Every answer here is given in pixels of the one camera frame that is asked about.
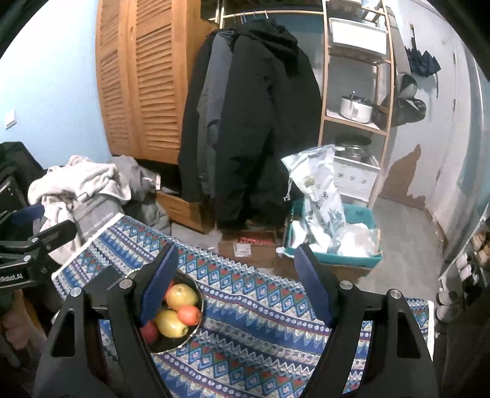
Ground large red apple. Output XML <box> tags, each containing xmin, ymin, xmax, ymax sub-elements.
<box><xmin>140</xmin><ymin>319</ymin><xmax>159</xmax><ymax>344</ymax></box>

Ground white cooking pot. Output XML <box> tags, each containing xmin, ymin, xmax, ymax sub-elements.
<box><xmin>340</xmin><ymin>92</ymin><xmax>375</xmax><ymax>124</ymax></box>

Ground clear glass bowl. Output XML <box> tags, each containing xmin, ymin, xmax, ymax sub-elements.
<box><xmin>140</xmin><ymin>270</ymin><xmax>203</xmax><ymax>353</ymax></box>

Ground yellow-green pear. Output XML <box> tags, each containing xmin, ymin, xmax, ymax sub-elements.
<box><xmin>166</xmin><ymin>284</ymin><xmax>199</xmax><ymax>311</ymax></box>

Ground blue patterned tablecloth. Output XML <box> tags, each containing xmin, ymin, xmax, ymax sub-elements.
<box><xmin>51</xmin><ymin>214</ymin><xmax>437</xmax><ymax>398</ymax></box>

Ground black hanging coat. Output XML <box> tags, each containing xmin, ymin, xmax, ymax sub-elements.
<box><xmin>178</xmin><ymin>17</ymin><xmax>322</xmax><ymax>230</ymax></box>

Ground black hanging bag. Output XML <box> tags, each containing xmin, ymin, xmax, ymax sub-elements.
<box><xmin>377</xmin><ymin>73</ymin><xmax>427</xmax><ymax>128</ymax></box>

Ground small cardboard box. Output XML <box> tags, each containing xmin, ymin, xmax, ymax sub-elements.
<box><xmin>218</xmin><ymin>230</ymin><xmax>278</xmax><ymax>268</ymax></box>

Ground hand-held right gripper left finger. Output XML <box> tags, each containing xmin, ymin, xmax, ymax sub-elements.
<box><xmin>34</xmin><ymin>242</ymin><xmax>180</xmax><ymax>398</ymax></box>

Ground shoe rack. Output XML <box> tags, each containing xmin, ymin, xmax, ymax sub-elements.
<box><xmin>436</xmin><ymin>203</ymin><xmax>490</xmax><ymax>326</ymax></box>

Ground steel steamer pot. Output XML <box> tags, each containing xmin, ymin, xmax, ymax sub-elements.
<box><xmin>335</xmin><ymin>136</ymin><xmax>372</xmax><ymax>158</ymax></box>

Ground pile of grey clothes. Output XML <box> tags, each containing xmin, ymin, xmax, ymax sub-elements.
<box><xmin>28</xmin><ymin>155</ymin><xmax>133</xmax><ymax>265</ymax></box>

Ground wooden shelf unit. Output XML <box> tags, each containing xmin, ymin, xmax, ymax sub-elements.
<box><xmin>318</xmin><ymin>0</ymin><xmax>397</xmax><ymax>207</ymax></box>

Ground yellow lemon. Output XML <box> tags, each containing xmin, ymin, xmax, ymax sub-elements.
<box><xmin>155</xmin><ymin>309</ymin><xmax>189</xmax><ymax>338</ymax></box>

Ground medium orange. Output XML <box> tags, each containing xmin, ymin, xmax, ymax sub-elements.
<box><xmin>177</xmin><ymin>305</ymin><xmax>202</xmax><ymax>327</ymax></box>

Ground teal plastic crate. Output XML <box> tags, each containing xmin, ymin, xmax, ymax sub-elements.
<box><xmin>283</xmin><ymin>199</ymin><xmax>383</xmax><ymax>268</ymax></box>

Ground white shoe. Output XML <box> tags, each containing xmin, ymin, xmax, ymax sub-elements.
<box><xmin>436</xmin><ymin>293</ymin><xmax>460</xmax><ymax>322</ymax></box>

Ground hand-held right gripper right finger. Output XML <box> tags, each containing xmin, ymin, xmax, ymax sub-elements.
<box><xmin>294</xmin><ymin>243</ymin><xmax>441</xmax><ymax>398</ymax></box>

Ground white printed rice bag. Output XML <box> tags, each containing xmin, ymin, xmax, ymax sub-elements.
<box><xmin>281</xmin><ymin>145</ymin><xmax>347</xmax><ymax>246</ymax></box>

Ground white door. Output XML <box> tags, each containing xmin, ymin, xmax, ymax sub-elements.
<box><xmin>432</xmin><ymin>38</ymin><xmax>479</xmax><ymax>246</ymax></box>

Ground white patterned storage box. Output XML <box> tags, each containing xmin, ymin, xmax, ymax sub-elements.
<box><xmin>332</xmin><ymin>153</ymin><xmax>381</xmax><ymax>197</ymax></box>

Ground dark cloth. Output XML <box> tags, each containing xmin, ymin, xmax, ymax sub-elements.
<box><xmin>0</xmin><ymin>141</ymin><xmax>48</xmax><ymax>215</ymax></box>

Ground grey printed garment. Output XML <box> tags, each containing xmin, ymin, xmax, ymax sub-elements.
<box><xmin>72</xmin><ymin>193</ymin><xmax>127</xmax><ymax>246</ymax></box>

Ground grey crumpled jacket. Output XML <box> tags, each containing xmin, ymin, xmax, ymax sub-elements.
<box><xmin>113</xmin><ymin>155</ymin><xmax>173</xmax><ymax>236</ymax></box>

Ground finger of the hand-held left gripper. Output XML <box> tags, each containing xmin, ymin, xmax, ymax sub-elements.
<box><xmin>0</xmin><ymin>204</ymin><xmax>45</xmax><ymax>230</ymax></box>
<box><xmin>0</xmin><ymin>220</ymin><xmax>77</xmax><ymax>254</ymax></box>

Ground white plastic bin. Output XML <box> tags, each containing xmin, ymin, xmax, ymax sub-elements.
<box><xmin>328</xmin><ymin>17</ymin><xmax>387</xmax><ymax>57</ymax></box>

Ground dark blue umbrella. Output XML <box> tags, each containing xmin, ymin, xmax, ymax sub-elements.
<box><xmin>405</xmin><ymin>23</ymin><xmax>442</xmax><ymax>77</ymax></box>

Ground grey hanging jacket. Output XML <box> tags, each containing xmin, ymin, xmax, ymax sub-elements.
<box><xmin>197</xmin><ymin>32</ymin><xmax>234</xmax><ymax>200</ymax></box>

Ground clear plastic bags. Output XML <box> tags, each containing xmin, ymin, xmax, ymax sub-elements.
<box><xmin>329</xmin><ymin>224</ymin><xmax>381</xmax><ymax>256</ymax></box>

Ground wooden drawer box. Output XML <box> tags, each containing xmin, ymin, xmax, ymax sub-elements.
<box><xmin>155</xmin><ymin>189</ymin><xmax>215</xmax><ymax>234</ymax></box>

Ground wooden louvered wardrobe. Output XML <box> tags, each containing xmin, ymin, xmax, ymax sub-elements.
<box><xmin>95</xmin><ymin>0</ymin><xmax>219</xmax><ymax>165</ymax></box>

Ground person's left hand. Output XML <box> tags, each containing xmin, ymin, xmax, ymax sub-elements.
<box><xmin>0</xmin><ymin>293</ymin><xmax>43</xmax><ymax>345</ymax></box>

